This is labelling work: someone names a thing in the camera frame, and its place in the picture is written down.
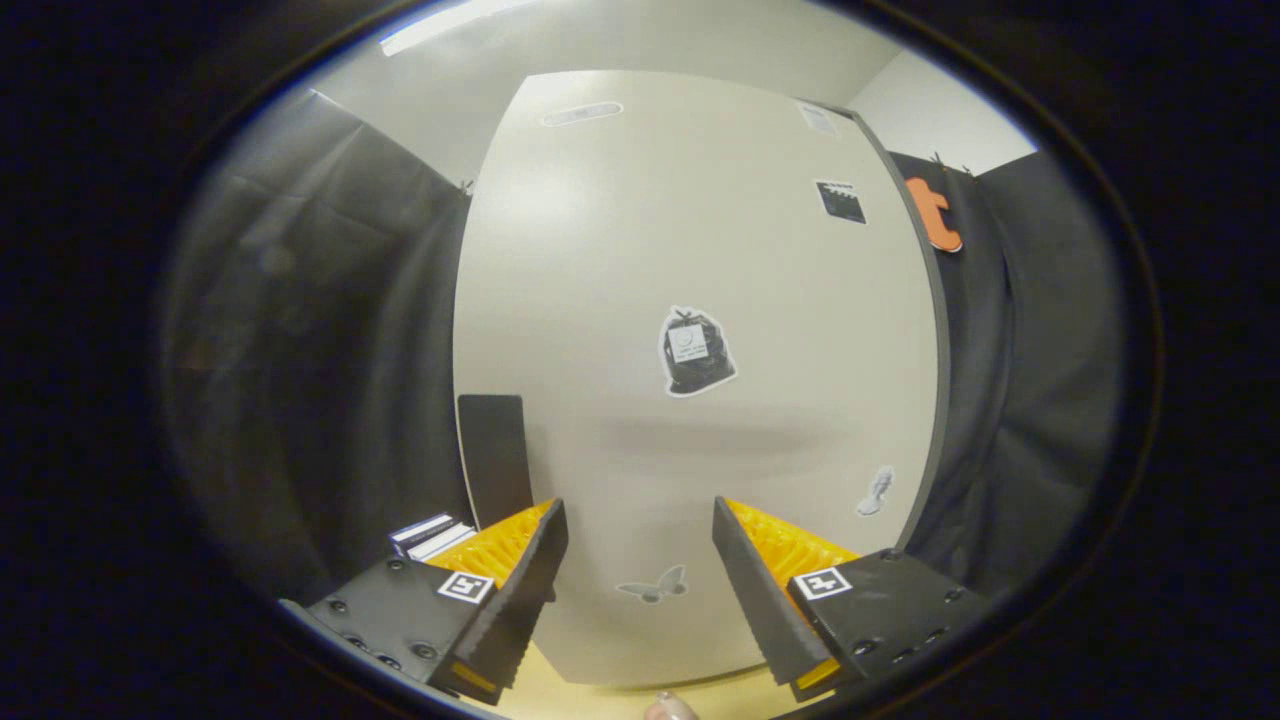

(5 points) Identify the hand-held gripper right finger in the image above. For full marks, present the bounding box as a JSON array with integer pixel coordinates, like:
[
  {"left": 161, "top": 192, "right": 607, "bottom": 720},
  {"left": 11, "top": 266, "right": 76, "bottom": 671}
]
[{"left": 711, "top": 495, "right": 993, "bottom": 703}]

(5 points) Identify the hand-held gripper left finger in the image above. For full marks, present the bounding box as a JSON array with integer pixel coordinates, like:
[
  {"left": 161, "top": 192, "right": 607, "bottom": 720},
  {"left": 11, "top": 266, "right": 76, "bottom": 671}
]
[{"left": 278, "top": 497, "right": 570, "bottom": 707}]

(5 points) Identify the black door handle tab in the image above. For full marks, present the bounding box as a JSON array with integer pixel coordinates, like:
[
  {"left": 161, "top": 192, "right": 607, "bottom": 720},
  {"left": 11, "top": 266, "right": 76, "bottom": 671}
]
[{"left": 457, "top": 394, "right": 534, "bottom": 531}]

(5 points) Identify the grey shoe cabinet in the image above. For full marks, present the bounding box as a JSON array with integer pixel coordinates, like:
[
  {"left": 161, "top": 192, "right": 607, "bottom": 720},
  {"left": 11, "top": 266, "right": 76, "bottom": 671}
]
[{"left": 830, "top": 100, "right": 953, "bottom": 553}]

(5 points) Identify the white shoe cabinet door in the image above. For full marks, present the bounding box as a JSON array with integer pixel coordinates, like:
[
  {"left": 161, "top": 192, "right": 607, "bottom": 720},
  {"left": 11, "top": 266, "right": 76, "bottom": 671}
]
[{"left": 452, "top": 70, "right": 946, "bottom": 691}]

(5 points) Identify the grey cover book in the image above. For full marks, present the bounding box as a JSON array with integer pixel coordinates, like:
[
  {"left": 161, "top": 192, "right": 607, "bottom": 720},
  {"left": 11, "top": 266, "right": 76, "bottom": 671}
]
[{"left": 408, "top": 524, "right": 479, "bottom": 563}]

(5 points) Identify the blue spine book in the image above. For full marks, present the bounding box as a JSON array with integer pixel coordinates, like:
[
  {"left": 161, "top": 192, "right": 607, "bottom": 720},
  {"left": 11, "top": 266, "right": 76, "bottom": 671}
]
[{"left": 390, "top": 513, "right": 459, "bottom": 549}]

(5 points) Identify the black backdrop cloth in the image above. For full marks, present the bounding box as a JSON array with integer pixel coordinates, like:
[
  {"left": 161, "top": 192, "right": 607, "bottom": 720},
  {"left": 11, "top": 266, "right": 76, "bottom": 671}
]
[{"left": 160, "top": 88, "right": 1126, "bottom": 613}]

